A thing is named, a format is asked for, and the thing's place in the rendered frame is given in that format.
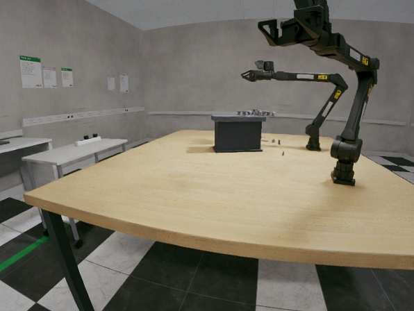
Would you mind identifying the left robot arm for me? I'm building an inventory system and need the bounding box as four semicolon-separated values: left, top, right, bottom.
294;0;380;186

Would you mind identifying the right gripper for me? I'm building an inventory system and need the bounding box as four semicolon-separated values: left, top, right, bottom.
241;69;264;82

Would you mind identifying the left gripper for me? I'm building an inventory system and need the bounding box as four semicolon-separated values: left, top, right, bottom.
258;6;324;47

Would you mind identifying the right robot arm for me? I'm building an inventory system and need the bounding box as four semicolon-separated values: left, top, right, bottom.
255;60;348;151

